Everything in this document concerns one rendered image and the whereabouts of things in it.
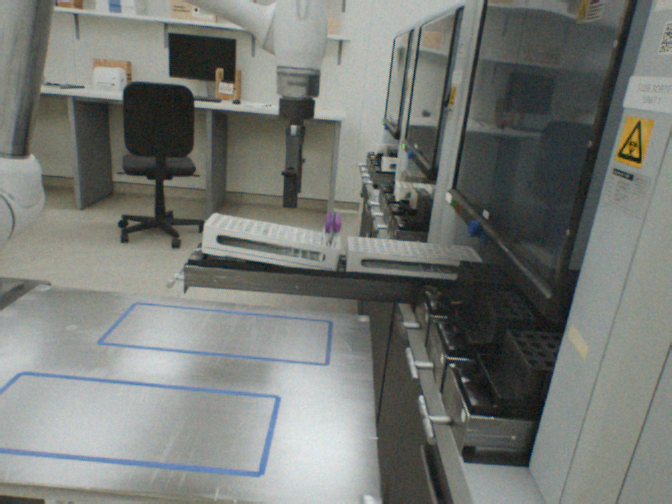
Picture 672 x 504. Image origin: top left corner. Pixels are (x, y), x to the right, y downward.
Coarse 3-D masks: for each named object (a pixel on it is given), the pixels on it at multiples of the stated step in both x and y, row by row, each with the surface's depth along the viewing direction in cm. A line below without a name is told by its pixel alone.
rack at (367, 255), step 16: (352, 240) 120; (368, 240) 121; (384, 240) 123; (352, 256) 114; (368, 256) 114; (384, 256) 114; (400, 256) 114; (416, 256) 114; (432, 256) 116; (448, 256) 116; (464, 256) 117; (368, 272) 115; (384, 272) 115; (400, 272) 115; (416, 272) 115; (432, 272) 116; (448, 272) 117
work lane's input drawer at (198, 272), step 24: (192, 264) 113; (216, 264) 113; (240, 264) 113; (264, 264) 114; (168, 288) 116; (216, 288) 114; (240, 288) 114; (264, 288) 114; (288, 288) 114; (312, 288) 114; (336, 288) 114; (360, 288) 115; (384, 288) 115; (408, 288) 115
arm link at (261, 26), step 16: (192, 0) 105; (208, 0) 106; (224, 0) 108; (240, 0) 111; (224, 16) 111; (240, 16) 111; (256, 16) 112; (272, 16) 111; (256, 32) 114; (272, 32) 111; (272, 48) 113
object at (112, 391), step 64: (0, 320) 81; (64, 320) 83; (128, 320) 85; (192, 320) 87; (256, 320) 89; (320, 320) 91; (0, 384) 66; (64, 384) 67; (128, 384) 69; (192, 384) 70; (256, 384) 71; (320, 384) 73; (0, 448) 56; (64, 448) 57; (128, 448) 58; (192, 448) 59; (256, 448) 60; (320, 448) 61
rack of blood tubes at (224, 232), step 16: (208, 224) 112; (224, 224) 115; (240, 224) 117; (256, 224) 119; (272, 224) 121; (208, 240) 112; (224, 240) 121; (240, 240) 123; (256, 240) 112; (272, 240) 112; (288, 240) 113; (304, 240) 115; (320, 240) 117; (240, 256) 114; (256, 256) 114; (272, 256) 114; (288, 256) 114; (304, 256) 116; (336, 256) 114
